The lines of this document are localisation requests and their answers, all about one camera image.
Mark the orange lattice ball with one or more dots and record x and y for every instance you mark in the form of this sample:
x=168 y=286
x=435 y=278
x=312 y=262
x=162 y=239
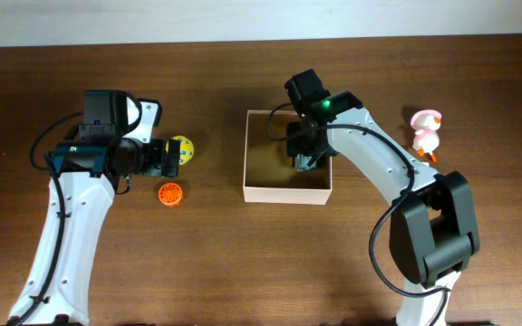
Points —
x=170 y=194

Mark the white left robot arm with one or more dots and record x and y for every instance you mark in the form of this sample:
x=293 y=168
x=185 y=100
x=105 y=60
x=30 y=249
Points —
x=111 y=143

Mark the white duck toy pink hat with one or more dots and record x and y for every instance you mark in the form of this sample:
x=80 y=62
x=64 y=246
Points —
x=426 y=139

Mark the pink open cardboard box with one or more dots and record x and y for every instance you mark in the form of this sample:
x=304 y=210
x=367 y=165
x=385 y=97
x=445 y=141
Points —
x=269 y=173

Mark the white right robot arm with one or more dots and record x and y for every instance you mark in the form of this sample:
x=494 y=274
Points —
x=424 y=240

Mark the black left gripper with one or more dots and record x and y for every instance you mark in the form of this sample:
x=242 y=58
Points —
x=157 y=168

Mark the yellow ball with blue letters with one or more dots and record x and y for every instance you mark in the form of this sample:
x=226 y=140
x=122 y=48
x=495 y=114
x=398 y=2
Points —
x=187 y=149

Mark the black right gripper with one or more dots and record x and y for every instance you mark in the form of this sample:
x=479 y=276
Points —
x=294 y=145

